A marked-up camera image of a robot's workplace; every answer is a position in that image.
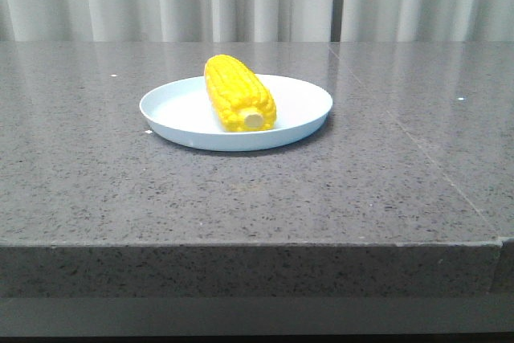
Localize yellow corn cob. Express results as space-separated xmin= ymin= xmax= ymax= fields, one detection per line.
xmin=204 ymin=55 xmax=276 ymax=133

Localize light blue round plate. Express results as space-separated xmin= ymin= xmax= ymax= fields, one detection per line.
xmin=139 ymin=74 xmax=332 ymax=152

